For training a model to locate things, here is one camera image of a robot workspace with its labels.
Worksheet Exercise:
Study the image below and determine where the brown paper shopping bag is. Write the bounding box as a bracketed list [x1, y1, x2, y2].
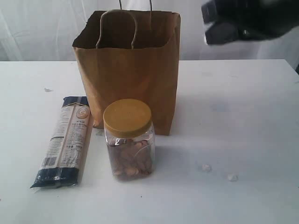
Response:
[72, 9, 181, 135]

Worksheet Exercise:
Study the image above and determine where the white backdrop curtain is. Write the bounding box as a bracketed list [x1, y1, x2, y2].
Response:
[0, 0, 299, 67]

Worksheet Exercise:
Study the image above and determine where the clear tape scrap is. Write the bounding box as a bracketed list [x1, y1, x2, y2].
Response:
[95, 130, 105, 136]

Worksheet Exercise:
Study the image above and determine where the dark blue noodle packet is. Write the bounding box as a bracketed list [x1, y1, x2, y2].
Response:
[31, 96, 91, 188]

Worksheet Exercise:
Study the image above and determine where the clear jar yellow lid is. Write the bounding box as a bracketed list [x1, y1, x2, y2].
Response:
[103, 99, 155, 181]

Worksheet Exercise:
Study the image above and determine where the white crumb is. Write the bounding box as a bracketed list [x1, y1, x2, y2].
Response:
[227, 173, 238, 182]
[201, 164, 212, 172]

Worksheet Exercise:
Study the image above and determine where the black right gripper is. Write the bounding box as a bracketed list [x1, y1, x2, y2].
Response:
[201, 0, 299, 45]

